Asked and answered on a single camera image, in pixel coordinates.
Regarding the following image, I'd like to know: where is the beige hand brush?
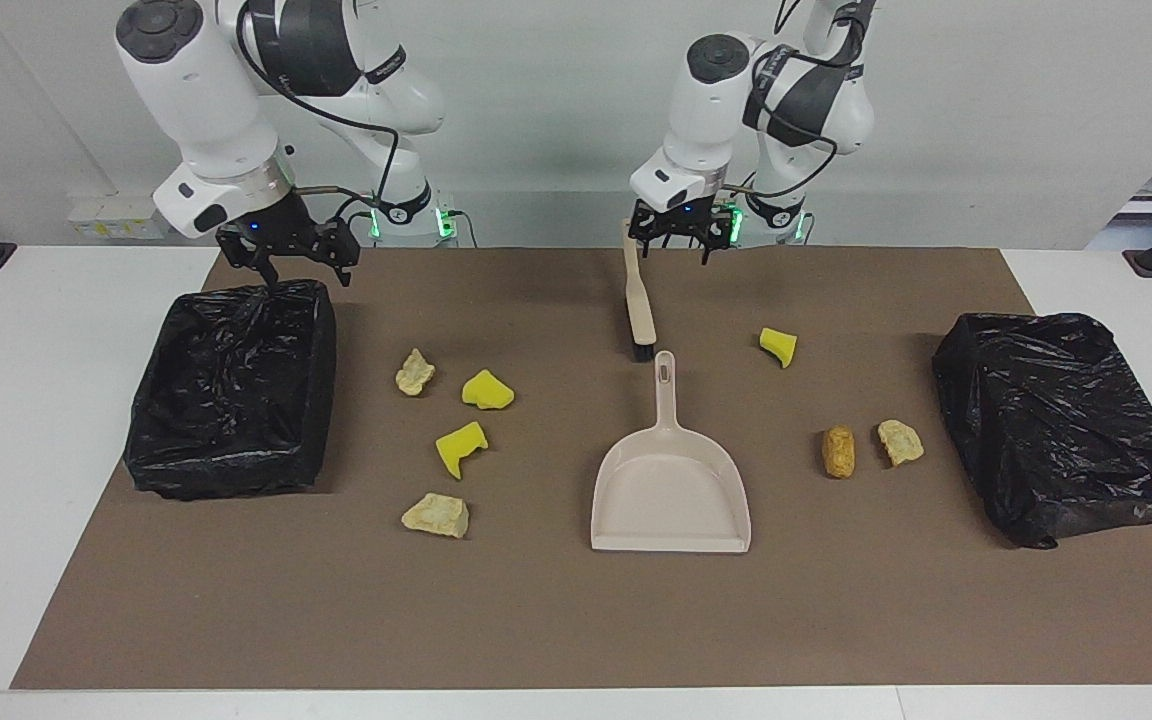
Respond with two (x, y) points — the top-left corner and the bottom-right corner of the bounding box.
(620, 218), (659, 363)

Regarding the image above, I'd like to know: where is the rounded yellow sponge piece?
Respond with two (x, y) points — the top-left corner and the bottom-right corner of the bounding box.
(462, 369), (516, 411)

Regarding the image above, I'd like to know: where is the notched yellow sponge piece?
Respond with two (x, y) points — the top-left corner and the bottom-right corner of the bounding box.
(435, 421), (490, 481)

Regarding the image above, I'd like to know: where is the brown bread nugget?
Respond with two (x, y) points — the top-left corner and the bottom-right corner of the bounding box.
(821, 426), (856, 479)

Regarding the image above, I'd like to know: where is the beige plastic dustpan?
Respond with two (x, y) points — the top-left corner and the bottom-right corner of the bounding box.
(590, 350), (752, 554)

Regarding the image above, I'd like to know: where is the pale bread chunk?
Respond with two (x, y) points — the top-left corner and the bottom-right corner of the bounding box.
(401, 492), (471, 540)

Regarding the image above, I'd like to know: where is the striped croissant piece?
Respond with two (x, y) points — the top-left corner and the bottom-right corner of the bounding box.
(877, 419), (925, 467)

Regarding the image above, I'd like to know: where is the open bin with black bag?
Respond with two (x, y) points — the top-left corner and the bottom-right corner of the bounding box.
(123, 278), (339, 501)

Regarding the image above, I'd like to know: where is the bin wrapped in black bag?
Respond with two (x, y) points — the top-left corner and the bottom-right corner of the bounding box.
(931, 312), (1152, 550)

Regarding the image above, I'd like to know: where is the small pale crumpled scrap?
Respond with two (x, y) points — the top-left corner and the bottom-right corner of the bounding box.
(395, 348), (437, 397)

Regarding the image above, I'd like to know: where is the brown table mat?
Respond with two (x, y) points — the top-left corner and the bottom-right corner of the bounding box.
(11, 247), (1152, 691)

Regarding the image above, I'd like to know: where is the white wall socket box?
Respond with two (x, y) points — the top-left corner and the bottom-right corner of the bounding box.
(66, 193), (172, 242)

